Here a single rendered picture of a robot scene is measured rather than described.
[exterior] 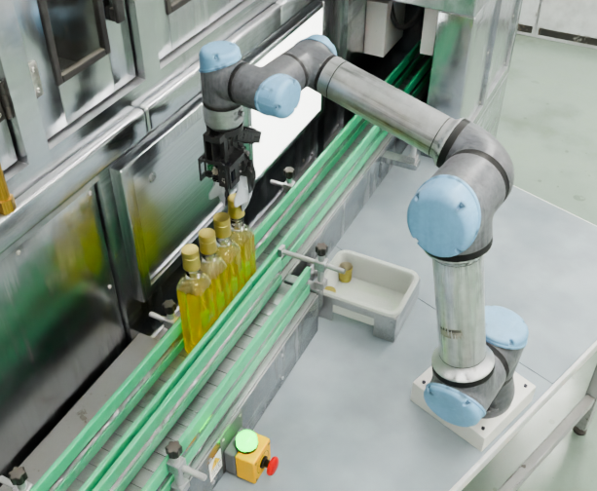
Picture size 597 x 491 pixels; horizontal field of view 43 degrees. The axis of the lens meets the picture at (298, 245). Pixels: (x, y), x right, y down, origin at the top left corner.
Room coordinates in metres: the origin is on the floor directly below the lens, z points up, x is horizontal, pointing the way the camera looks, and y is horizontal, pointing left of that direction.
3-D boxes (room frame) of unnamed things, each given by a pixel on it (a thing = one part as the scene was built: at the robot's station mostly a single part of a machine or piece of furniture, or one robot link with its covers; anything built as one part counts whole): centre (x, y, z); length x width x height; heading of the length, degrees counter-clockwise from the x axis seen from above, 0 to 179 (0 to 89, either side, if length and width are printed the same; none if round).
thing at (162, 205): (1.57, 0.14, 1.15); 0.90 x 0.03 x 0.34; 153
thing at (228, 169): (1.25, 0.14, 1.30); 0.09 x 0.08 x 0.12; 155
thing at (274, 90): (1.22, 0.05, 1.46); 0.11 x 0.11 x 0.08; 55
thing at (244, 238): (1.28, 0.13, 0.99); 0.06 x 0.06 x 0.21; 65
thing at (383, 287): (1.38, -0.17, 0.80); 0.22 x 0.17 x 0.09; 63
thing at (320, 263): (1.33, -0.03, 0.95); 0.17 x 0.03 x 0.12; 63
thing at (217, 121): (1.26, 0.14, 1.38); 0.08 x 0.08 x 0.05
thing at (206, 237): (1.17, 0.18, 1.14); 0.04 x 0.04 x 0.04
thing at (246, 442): (0.91, 0.10, 0.84); 0.04 x 0.04 x 0.03
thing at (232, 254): (1.23, 0.16, 0.99); 0.06 x 0.06 x 0.21; 64
